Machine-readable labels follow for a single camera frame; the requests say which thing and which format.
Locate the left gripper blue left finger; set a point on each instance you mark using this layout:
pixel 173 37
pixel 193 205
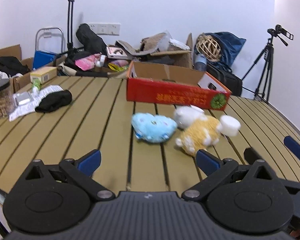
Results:
pixel 89 163

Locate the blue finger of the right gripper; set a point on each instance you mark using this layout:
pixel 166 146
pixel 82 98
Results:
pixel 251 155
pixel 292 145

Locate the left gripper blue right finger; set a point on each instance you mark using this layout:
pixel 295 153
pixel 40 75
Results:
pixel 207 162

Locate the yellow blue plush toy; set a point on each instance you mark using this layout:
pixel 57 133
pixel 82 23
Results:
pixel 198 130

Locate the white foam cylinder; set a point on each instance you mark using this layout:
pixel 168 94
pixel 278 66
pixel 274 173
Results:
pixel 228 126

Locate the folding camp table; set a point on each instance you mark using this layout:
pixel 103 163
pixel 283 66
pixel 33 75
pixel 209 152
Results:
pixel 144 146

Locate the black sock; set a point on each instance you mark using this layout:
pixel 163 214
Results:
pixel 54 101

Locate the black suitcase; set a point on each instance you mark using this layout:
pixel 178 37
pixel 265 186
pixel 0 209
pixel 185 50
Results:
pixel 231 81

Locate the white paper packet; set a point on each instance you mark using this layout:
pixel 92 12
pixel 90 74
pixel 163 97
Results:
pixel 26 102

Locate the small yellow box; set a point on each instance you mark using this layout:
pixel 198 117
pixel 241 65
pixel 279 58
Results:
pixel 43 74

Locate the red fruit cardboard box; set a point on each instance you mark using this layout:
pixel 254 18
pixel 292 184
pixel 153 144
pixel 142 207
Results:
pixel 174 85

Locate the blue water bottle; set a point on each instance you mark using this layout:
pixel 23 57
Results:
pixel 200 62

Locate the clear snack jar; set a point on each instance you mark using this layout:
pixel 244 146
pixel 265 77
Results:
pixel 7 103

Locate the blue velvet bag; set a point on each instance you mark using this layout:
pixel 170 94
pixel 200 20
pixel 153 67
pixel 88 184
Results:
pixel 230 45

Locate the woven rattan ball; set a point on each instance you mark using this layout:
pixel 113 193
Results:
pixel 209 47

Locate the black bag on floor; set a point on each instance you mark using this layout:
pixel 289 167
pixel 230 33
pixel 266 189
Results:
pixel 91 41

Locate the open brown cardboard box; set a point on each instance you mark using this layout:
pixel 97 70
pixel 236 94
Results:
pixel 161 48

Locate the cardboard box with clothes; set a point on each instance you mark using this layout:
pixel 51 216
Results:
pixel 14 68

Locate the black camera tripod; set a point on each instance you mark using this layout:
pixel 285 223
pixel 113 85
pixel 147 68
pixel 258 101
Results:
pixel 264 82

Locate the white wall outlet strip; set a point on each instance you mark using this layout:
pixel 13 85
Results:
pixel 112 29

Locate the black trolley handle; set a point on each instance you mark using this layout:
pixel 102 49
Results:
pixel 70 25

